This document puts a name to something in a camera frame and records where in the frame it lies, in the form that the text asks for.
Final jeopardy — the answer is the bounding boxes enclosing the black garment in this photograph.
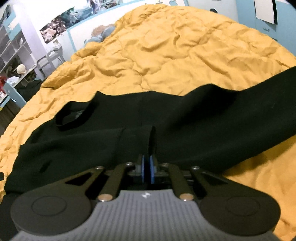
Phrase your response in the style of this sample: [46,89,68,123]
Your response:
[4,68,295,194]

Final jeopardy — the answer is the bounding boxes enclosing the mustard yellow duvet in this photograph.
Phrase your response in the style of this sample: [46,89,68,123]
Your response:
[1,4,295,240]

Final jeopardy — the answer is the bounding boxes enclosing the blue plush toy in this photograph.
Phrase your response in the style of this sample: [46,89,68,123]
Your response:
[84,24,115,45]

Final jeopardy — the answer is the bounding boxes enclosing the grey chair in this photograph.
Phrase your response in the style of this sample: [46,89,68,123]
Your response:
[36,47,65,75]

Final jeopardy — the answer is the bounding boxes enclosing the bed headboard white blue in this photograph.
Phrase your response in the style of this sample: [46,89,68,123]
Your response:
[67,0,189,52]

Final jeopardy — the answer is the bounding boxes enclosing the beige round hat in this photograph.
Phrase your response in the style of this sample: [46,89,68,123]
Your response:
[14,64,27,75]

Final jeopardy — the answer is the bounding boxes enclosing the white cubby shelf unit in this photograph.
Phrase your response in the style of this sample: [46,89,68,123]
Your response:
[0,9,45,77]

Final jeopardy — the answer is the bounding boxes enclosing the anime poster strip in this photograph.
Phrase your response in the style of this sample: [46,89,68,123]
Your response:
[40,0,123,44]

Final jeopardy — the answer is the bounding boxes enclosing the blue white wardrobe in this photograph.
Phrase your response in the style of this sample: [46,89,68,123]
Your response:
[236,0,296,54]

